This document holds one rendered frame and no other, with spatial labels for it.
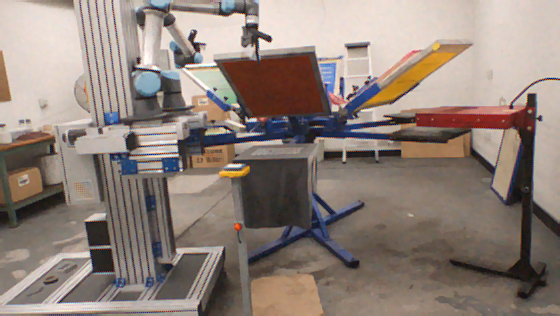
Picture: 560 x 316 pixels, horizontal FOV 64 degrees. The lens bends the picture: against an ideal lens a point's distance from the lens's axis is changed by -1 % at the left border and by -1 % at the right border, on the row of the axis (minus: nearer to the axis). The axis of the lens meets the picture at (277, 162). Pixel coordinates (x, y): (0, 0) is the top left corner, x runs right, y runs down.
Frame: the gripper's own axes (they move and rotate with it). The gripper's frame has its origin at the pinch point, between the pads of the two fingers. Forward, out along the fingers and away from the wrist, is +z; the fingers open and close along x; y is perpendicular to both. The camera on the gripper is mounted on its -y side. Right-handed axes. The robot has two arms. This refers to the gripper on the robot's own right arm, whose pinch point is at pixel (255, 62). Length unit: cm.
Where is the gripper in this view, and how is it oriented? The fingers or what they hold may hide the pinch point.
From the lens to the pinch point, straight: 240.0
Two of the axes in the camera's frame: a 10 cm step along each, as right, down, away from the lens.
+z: 0.1, 10.0, -0.9
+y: -9.8, 0.3, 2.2
